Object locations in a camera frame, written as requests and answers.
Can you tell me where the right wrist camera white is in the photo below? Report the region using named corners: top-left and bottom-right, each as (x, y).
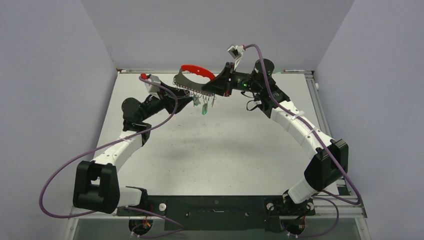
top-left (227, 44), bottom-right (245, 70)

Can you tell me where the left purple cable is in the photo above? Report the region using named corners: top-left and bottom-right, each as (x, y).
top-left (39, 74), bottom-right (185, 239)

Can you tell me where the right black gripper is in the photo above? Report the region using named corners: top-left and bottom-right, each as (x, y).
top-left (201, 62), bottom-right (262, 98)

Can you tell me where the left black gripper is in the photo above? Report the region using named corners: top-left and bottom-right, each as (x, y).
top-left (140, 81), bottom-right (193, 122)

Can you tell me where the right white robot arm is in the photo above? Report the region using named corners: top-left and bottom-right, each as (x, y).
top-left (201, 59), bottom-right (349, 214)

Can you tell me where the purple cable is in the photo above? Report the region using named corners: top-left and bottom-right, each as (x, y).
top-left (39, 74), bottom-right (185, 239)
top-left (243, 43), bottom-right (363, 239)

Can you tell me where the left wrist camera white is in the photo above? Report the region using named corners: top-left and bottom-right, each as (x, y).
top-left (140, 73), bottom-right (161, 98)

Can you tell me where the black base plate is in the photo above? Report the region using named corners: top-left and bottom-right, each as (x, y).
top-left (117, 195), bottom-right (316, 232)

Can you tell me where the aluminium frame rail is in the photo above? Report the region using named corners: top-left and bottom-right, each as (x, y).
top-left (304, 71), bottom-right (367, 219)

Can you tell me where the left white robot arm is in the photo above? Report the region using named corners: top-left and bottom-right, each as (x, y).
top-left (72, 85), bottom-right (193, 215)

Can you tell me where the green key tag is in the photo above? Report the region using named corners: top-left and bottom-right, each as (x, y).
top-left (193, 96), bottom-right (201, 107)
top-left (201, 102), bottom-right (209, 115)

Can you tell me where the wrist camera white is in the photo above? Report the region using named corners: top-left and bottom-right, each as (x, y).
top-left (140, 73), bottom-right (161, 98)
top-left (227, 44), bottom-right (245, 70)

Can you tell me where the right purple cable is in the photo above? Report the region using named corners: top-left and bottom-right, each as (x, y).
top-left (243, 43), bottom-right (363, 239)

